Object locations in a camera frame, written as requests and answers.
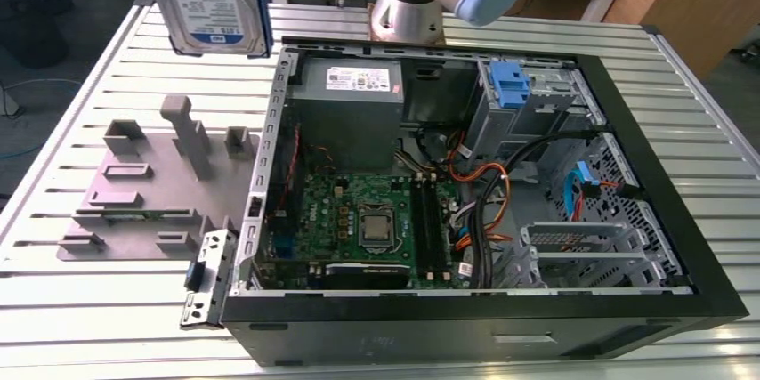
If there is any blue data wire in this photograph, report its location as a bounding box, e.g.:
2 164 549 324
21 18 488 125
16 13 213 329
562 161 596 223

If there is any power wire with black plug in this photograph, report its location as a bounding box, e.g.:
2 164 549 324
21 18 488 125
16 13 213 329
592 179 646 199

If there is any hard disk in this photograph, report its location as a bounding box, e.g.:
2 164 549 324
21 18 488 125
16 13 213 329
137 0 276 60

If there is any silver disk bay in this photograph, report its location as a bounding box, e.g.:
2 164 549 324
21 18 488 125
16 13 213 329
518 222 682 290

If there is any grey power supply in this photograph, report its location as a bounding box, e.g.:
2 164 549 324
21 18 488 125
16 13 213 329
289 57 408 173

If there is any CPU socket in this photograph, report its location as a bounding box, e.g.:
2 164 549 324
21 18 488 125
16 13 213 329
353 204 397 255

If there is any silver CPU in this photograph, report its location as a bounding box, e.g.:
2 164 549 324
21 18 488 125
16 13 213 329
356 214 393 243

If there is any black RAM slot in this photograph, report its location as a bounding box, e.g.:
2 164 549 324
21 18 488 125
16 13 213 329
425 173 453 282
410 173 433 282

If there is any green motherboard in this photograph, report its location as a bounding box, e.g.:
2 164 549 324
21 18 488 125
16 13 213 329
260 170 476 292

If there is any black graphics card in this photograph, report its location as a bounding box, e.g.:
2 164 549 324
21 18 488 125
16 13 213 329
308 262 414 290

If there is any silver optical drive cage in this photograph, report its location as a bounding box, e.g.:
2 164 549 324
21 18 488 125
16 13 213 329
465 57 606 176

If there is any blue plastic drive latch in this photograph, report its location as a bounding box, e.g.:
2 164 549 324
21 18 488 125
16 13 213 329
490 61 530 109

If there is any grey parts rack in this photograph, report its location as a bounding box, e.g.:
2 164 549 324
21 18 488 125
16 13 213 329
56 94 266 263

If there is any black PC case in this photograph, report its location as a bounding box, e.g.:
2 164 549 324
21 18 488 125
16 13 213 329
177 35 750 368

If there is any green RAM stick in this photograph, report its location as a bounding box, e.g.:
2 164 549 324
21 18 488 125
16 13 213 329
100 210 182 223

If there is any thin red wire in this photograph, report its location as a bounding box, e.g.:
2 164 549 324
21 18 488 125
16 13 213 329
286 124 302 217

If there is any orange power cable bundle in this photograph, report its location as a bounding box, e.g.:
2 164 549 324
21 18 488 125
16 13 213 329
448 148 516 246

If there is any thick black cable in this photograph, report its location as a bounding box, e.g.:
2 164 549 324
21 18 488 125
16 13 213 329
473 130 598 290

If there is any blue floor cable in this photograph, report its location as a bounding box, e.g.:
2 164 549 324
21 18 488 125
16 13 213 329
0 144 36 161

